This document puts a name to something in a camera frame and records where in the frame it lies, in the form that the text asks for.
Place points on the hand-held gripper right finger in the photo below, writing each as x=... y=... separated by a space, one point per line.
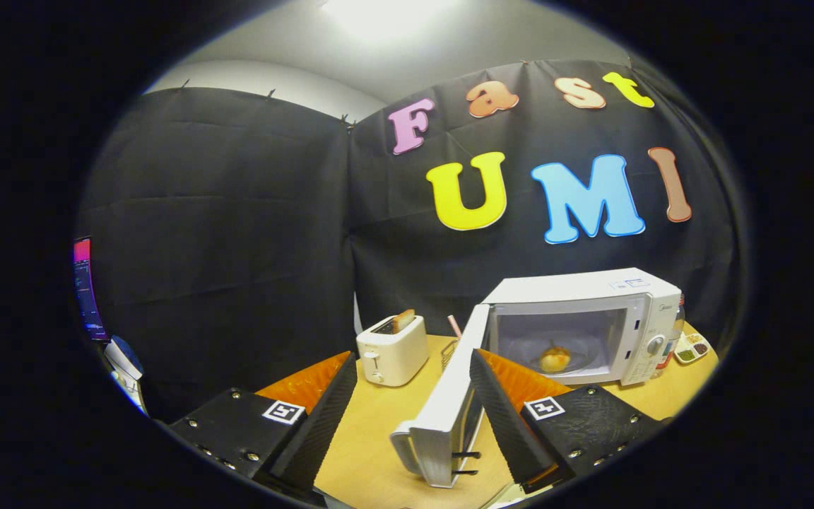
x=509 y=431

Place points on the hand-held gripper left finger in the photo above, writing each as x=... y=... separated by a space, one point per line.
x=315 y=431

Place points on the round toasted bun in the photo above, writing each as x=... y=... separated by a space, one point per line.
x=555 y=359

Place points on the white microwave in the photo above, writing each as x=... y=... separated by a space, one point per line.
x=576 y=290

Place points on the white toaster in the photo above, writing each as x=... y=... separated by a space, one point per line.
x=396 y=357

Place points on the pink striped straw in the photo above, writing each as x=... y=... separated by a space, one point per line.
x=454 y=326

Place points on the brown toast slice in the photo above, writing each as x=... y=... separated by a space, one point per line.
x=403 y=320

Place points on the clear bottle with red label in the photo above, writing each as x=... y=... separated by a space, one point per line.
x=674 y=339

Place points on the white divided dish of beans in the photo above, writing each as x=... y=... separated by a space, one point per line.
x=693 y=348

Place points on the computer monitor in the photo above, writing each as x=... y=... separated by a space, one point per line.
x=87 y=290

